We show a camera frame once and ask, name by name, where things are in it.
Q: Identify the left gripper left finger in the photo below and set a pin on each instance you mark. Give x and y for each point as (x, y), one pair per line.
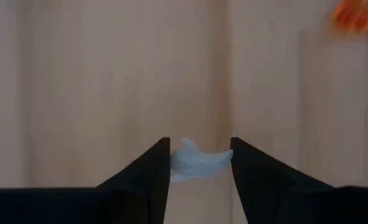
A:
(143, 196)

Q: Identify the orange translucent plastic pumpkin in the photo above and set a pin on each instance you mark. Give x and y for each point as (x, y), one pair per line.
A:
(358, 15)

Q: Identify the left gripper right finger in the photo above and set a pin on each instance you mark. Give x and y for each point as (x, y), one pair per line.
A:
(271, 196)

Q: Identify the small white plastic ghost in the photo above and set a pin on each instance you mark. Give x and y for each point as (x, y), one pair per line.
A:
(199, 161)

